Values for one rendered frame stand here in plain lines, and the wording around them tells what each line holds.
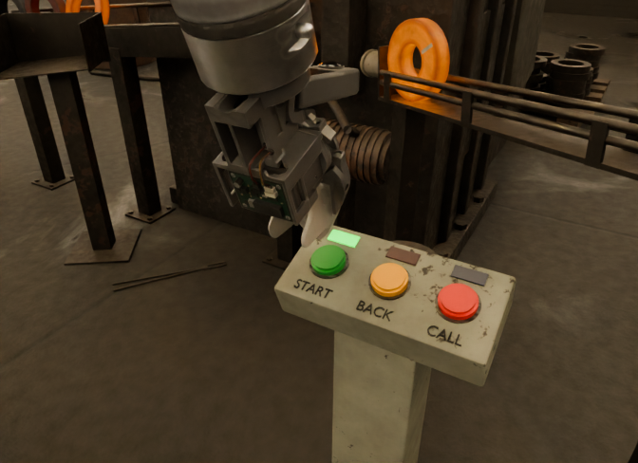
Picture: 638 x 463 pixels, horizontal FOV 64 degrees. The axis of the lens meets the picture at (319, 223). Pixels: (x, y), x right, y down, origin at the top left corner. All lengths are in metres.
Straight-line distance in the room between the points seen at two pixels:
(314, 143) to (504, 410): 0.97
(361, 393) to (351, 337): 0.08
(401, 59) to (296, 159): 0.71
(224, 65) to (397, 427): 0.46
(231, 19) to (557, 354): 1.26
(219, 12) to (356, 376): 0.43
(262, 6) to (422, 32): 0.72
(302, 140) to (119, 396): 1.00
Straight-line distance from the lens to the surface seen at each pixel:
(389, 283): 0.55
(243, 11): 0.34
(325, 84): 0.45
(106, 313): 1.57
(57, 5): 2.04
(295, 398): 1.24
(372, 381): 0.62
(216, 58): 0.36
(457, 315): 0.53
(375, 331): 0.55
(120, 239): 1.88
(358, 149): 1.16
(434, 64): 1.01
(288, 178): 0.40
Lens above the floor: 0.94
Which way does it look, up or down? 30 degrees down
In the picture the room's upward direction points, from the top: straight up
